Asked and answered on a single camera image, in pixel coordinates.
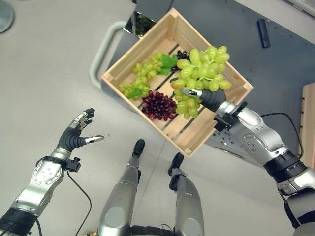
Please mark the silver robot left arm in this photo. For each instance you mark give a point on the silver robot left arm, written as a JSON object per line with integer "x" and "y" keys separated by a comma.
{"x": 32, "y": 189}

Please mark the small green grape bunch with leaves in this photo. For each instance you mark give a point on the small green grape bunch with leaves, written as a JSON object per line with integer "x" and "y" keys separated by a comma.
{"x": 145, "y": 76}

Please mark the light wooden crate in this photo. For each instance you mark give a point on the light wooden crate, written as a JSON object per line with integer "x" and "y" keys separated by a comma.
{"x": 307, "y": 123}

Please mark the wooden slatted crate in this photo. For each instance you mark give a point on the wooden slatted crate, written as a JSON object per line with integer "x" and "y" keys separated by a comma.
{"x": 177, "y": 83}

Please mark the black remote control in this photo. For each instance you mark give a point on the black remote control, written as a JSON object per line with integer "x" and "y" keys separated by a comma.
{"x": 263, "y": 33}

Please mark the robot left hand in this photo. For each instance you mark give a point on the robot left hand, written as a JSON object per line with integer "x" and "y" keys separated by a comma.
{"x": 70, "y": 136}

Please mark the black grape bunch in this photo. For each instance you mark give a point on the black grape bunch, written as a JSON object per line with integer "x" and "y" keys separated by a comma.
{"x": 181, "y": 55}

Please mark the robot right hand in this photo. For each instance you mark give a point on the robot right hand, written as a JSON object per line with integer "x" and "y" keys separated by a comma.
{"x": 212, "y": 97}

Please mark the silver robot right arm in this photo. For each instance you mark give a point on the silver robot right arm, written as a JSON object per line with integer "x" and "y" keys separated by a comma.
{"x": 265, "y": 147}

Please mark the silver robot right leg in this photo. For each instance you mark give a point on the silver robot right leg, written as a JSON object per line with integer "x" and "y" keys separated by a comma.
{"x": 187, "y": 196}

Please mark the round grey stand base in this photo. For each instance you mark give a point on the round grey stand base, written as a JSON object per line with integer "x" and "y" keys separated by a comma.
{"x": 6, "y": 14}

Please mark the large green grape bunch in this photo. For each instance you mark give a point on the large green grape bunch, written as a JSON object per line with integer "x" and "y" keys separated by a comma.
{"x": 204, "y": 78}

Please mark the dark red grape bunch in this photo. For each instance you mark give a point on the dark red grape bunch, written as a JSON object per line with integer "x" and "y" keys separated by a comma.
{"x": 158, "y": 105}

